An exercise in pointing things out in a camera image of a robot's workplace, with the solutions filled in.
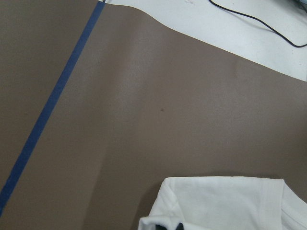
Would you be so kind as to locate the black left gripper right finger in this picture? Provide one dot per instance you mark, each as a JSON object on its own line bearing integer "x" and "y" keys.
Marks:
{"x": 180, "y": 227}

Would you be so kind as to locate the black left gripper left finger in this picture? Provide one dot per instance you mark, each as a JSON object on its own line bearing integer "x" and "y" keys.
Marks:
{"x": 158, "y": 227}

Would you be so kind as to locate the white long-sleeve printed shirt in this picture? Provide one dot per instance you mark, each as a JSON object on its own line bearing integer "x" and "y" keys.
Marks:
{"x": 226, "y": 203}

